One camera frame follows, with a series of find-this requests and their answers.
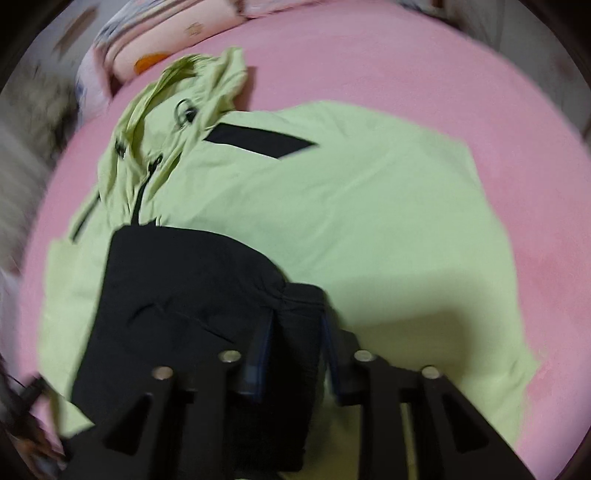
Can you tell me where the pink pillow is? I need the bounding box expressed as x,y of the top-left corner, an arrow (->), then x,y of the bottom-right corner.
240,0 -> 333,18

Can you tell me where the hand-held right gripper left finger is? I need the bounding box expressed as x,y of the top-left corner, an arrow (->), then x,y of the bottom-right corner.
62,311 -> 275,480

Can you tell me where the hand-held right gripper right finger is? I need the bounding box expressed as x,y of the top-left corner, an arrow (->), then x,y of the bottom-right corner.
322,316 -> 539,480

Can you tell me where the white cushion with blue print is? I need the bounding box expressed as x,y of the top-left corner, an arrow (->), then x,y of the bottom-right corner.
75,50 -> 115,121

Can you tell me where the green and black hooded jacket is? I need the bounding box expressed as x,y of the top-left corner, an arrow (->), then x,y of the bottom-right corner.
37,45 -> 541,472

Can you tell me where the pink bed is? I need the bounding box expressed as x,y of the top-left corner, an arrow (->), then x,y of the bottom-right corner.
18,0 -> 591,480

